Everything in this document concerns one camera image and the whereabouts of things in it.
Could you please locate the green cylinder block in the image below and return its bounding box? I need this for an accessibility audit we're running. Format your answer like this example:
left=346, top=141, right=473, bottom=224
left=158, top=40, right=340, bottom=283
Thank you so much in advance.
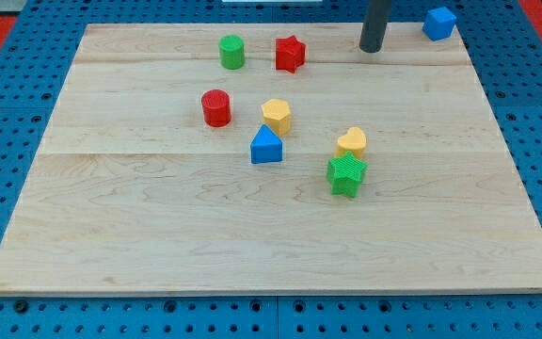
left=218, top=35, right=245, bottom=70

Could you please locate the green star block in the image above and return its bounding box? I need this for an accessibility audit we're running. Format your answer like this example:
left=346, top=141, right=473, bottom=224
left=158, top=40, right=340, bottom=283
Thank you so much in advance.
left=326, top=151, right=368, bottom=198

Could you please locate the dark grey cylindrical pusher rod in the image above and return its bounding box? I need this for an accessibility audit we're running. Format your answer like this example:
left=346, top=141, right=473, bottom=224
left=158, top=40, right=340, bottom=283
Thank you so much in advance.
left=359, top=0, right=392, bottom=53

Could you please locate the blue triangle block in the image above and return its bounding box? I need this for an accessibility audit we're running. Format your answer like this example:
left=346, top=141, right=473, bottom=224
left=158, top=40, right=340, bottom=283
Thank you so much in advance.
left=250, top=124, right=283, bottom=164

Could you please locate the yellow hexagon block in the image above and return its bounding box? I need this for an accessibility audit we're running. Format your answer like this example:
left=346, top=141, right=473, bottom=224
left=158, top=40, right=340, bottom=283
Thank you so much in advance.
left=261, top=98, right=292, bottom=137

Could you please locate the red star block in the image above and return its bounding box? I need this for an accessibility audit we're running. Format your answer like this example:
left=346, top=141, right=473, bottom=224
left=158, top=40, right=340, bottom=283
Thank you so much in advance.
left=275, top=35, right=306, bottom=73

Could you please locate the yellow heart block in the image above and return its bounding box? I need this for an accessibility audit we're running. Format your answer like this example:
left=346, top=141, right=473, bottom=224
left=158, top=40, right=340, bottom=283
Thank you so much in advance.
left=334, top=127, right=367, bottom=160

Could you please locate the red cylinder block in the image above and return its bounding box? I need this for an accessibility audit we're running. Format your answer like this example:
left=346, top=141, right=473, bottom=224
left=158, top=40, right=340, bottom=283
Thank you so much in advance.
left=200, top=89, right=231, bottom=127

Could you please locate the light wooden board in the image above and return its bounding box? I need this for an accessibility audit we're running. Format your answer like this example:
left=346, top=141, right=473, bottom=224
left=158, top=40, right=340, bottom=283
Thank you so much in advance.
left=0, top=23, right=542, bottom=297

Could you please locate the blue cube block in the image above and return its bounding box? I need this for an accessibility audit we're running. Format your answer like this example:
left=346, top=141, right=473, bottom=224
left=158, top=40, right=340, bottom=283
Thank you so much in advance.
left=422, top=7, right=457, bottom=41

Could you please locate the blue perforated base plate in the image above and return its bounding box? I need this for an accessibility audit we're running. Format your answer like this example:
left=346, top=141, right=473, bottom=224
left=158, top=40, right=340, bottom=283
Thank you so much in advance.
left=0, top=1, right=542, bottom=338

